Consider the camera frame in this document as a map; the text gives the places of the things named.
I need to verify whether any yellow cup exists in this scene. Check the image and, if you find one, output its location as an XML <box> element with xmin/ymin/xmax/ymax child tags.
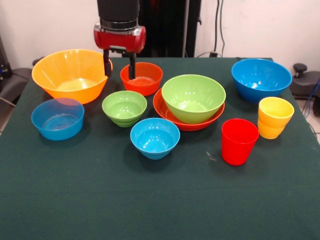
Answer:
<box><xmin>257</xmin><ymin>96</ymin><xmax>295</xmax><ymax>140</ymax></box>

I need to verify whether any black equipment box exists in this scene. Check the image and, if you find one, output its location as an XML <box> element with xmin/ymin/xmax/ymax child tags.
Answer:
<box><xmin>0</xmin><ymin>34</ymin><xmax>12</xmax><ymax>81</ymax></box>

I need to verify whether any large orange bowl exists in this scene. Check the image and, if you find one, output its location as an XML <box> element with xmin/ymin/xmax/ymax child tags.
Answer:
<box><xmin>31</xmin><ymin>48</ymin><xmax>113</xmax><ymax>105</ymax></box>

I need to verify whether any black wall cable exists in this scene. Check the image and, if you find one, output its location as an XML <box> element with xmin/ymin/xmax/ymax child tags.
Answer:
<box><xmin>194</xmin><ymin>0</ymin><xmax>226</xmax><ymax>58</ymax></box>

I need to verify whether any red cup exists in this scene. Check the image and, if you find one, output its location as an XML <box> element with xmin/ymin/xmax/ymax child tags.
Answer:
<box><xmin>221</xmin><ymin>118</ymin><xmax>260</xmax><ymax>166</ymax></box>

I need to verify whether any dark green tablecloth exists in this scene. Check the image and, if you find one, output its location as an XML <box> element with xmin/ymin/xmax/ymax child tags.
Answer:
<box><xmin>0</xmin><ymin>57</ymin><xmax>320</xmax><ymax>240</ymax></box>

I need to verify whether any large blue bowl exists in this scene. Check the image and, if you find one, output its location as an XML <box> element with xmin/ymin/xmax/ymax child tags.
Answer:
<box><xmin>231</xmin><ymin>58</ymin><xmax>293</xmax><ymax>104</ymax></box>

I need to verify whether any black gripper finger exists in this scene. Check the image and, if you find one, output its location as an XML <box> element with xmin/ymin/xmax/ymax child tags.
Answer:
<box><xmin>103</xmin><ymin>48</ymin><xmax>113</xmax><ymax>77</ymax></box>
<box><xmin>128</xmin><ymin>53</ymin><xmax>137</xmax><ymax>80</ymax></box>

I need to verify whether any clear blue ribbed bowl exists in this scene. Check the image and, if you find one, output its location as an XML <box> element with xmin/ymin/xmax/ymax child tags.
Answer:
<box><xmin>31</xmin><ymin>98</ymin><xmax>85</xmax><ymax>141</ymax></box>

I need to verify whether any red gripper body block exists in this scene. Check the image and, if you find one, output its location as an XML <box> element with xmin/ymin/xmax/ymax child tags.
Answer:
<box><xmin>93</xmin><ymin>22</ymin><xmax>147</xmax><ymax>54</ymax></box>

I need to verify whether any small red-orange bowl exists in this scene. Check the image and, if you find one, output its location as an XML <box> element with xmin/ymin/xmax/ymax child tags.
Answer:
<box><xmin>120</xmin><ymin>62</ymin><xmax>164</xmax><ymax>97</ymax></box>

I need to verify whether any small green bowl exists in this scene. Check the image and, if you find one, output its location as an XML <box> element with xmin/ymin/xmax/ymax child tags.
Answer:
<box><xmin>101</xmin><ymin>90</ymin><xmax>148</xmax><ymax>128</ymax></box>

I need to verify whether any wide shallow red-orange bowl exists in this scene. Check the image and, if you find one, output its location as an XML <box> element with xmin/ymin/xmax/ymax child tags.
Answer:
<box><xmin>152</xmin><ymin>87</ymin><xmax>226</xmax><ymax>132</ymax></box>

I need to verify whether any large green bowl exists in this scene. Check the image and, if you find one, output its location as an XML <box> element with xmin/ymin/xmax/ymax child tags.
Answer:
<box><xmin>161</xmin><ymin>74</ymin><xmax>227</xmax><ymax>125</ymax></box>

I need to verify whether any small light blue bowl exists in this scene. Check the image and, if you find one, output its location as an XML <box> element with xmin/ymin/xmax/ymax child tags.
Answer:
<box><xmin>130</xmin><ymin>118</ymin><xmax>181</xmax><ymax>160</ymax></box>

